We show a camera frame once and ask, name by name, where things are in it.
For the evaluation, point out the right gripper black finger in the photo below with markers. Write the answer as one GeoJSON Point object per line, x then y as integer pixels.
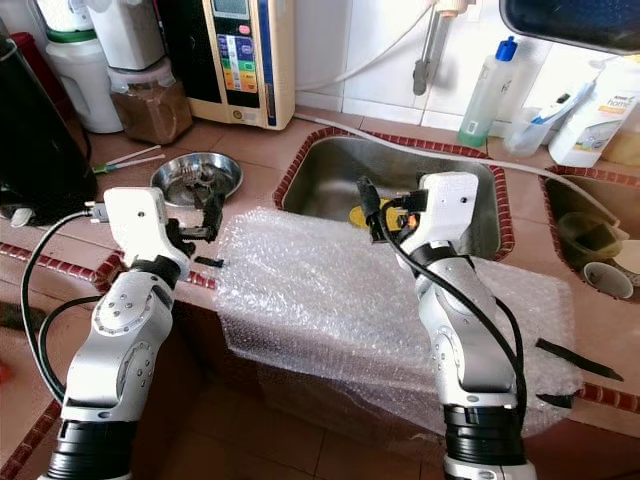
{"type": "Point", "coordinates": [372, 205]}

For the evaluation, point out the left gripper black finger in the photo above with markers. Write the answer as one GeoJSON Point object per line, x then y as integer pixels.
{"type": "Point", "coordinates": [216, 210]}

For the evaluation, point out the yellow plastic cup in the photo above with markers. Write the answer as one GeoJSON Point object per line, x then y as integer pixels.
{"type": "Point", "coordinates": [360, 217]}

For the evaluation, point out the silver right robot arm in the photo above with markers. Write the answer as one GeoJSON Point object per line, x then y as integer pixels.
{"type": "Point", "coordinates": [460, 330]}

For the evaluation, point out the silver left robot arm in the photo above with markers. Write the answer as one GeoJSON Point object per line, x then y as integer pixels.
{"type": "Point", "coordinates": [125, 340]}

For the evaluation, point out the short black tape strip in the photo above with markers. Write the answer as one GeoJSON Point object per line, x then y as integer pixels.
{"type": "Point", "coordinates": [555, 400]}
{"type": "Point", "coordinates": [208, 262]}

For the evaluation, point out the stainless steel sink basin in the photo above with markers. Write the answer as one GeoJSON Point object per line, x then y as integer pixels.
{"type": "Point", "coordinates": [335, 175]}
{"type": "Point", "coordinates": [570, 195]}

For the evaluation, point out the round steel bowl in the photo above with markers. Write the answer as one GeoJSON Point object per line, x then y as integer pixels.
{"type": "Point", "coordinates": [172, 172]}

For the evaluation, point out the thin white stick green tip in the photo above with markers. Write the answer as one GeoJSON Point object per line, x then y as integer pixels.
{"type": "Point", "coordinates": [135, 163]}

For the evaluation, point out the clear bubble wrap sheet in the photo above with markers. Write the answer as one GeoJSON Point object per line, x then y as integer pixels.
{"type": "Point", "coordinates": [320, 300]}

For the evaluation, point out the clear jar brown powder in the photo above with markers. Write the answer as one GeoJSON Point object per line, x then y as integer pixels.
{"type": "Point", "coordinates": [152, 110]}

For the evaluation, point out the green soap bottle blue cap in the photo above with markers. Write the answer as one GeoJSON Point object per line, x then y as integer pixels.
{"type": "Point", "coordinates": [485, 105]}

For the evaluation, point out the clear plastic cup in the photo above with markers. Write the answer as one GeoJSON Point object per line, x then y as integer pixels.
{"type": "Point", "coordinates": [527, 135]}

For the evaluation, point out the beige water ionizer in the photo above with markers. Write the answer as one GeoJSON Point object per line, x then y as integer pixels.
{"type": "Point", "coordinates": [245, 60]}

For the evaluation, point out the black electric kettle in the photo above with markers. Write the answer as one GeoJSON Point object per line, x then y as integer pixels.
{"type": "Point", "coordinates": [45, 140]}

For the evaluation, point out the white jug green lid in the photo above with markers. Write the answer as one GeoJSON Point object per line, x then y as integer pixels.
{"type": "Point", "coordinates": [82, 85]}

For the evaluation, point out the dark green bowl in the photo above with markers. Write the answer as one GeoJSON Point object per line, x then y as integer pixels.
{"type": "Point", "coordinates": [588, 238]}

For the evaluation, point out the blue white toothbrush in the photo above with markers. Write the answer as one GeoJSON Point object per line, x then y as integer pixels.
{"type": "Point", "coordinates": [565, 100]}

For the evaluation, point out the white plastic container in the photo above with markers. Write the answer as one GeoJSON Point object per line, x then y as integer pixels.
{"type": "Point", "coordinates": [125, 35]}

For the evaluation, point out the dark oblong object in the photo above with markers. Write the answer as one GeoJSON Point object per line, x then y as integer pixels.
{"type": "Point", "coordinates": [9, 317]}

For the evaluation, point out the white detergent bottle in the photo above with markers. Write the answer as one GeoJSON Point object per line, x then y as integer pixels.
{"type": "Point", "coordinates": [590, 120]}

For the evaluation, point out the white cup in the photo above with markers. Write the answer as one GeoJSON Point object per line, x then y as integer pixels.
{"type": "Point", "coordinates": [608, 280]}

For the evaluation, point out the long black tape strip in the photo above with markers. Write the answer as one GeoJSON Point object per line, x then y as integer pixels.
{"type": "Point", "coordinates": [575, 358]}

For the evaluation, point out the white labelled tub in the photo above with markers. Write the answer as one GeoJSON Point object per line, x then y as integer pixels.
{"type": "Point", "coordinates": [65, 15]}

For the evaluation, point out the black frying pan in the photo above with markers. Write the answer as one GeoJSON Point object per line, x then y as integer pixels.
{"type": "Point", "coordinates": [570, 22]}

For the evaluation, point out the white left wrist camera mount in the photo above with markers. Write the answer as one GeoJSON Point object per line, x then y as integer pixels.
{"type": "Point", "coordinates": [145, 225]}

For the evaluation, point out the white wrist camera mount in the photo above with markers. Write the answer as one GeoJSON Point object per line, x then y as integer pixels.
{"type": "Point", "coordinates": [145, 225]}
{"type": "Point", "coordinates": [450, 205]}

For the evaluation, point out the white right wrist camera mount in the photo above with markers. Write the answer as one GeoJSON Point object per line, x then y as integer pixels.
{"type": "Point", "coordinates": [450, 205]}

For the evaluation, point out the grey wall tap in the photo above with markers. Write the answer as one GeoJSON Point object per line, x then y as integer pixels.
{"type": "Point", "coordinates": [428, 60]}

